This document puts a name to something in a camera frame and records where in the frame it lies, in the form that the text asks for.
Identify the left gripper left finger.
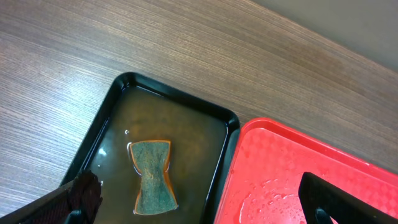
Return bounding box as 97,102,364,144
1,170,103,224

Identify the red plastic tray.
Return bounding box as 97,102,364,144
215,118,397,224

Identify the black water tray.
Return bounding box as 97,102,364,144
63,72,240,223

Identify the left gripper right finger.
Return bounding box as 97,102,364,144
298,172,397,224

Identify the orange green scrub sponge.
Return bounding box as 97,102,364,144
129,140,178,216

